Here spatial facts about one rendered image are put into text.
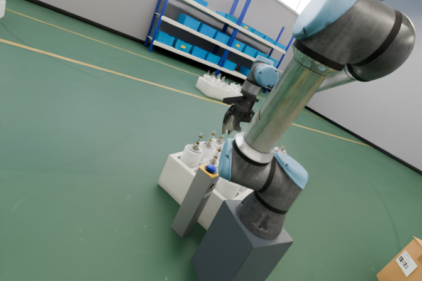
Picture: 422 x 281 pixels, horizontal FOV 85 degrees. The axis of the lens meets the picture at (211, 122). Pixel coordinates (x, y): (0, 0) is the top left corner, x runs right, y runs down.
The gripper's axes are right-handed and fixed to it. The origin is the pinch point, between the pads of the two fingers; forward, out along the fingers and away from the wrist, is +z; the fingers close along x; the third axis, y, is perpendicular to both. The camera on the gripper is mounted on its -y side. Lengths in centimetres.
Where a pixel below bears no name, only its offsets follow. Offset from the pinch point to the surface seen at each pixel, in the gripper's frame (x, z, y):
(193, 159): -6.0, 19.4, -5.3
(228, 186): -0.9, 18.5, 15.9
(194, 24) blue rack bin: 228, -50, -410
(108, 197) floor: -39, 42, -9
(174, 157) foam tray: -11.4, 23.5, -12.0
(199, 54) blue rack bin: 263, 6, -401
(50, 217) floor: -60, 42, -3
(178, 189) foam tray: -9.8, 35.4, -2.5
